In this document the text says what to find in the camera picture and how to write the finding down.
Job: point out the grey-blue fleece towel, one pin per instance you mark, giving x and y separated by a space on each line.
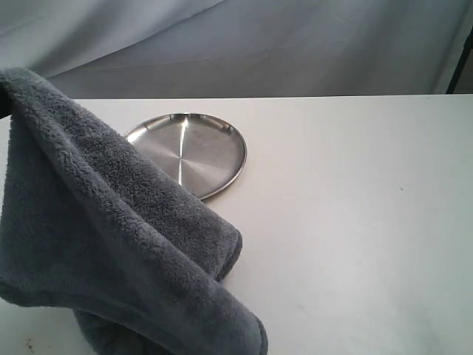
88 223

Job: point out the round stainless steel plate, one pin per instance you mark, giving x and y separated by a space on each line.
203 153

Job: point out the grey backdrop curtain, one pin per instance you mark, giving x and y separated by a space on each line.
236 49

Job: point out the black backdrop stand pole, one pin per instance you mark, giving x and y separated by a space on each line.
461 81

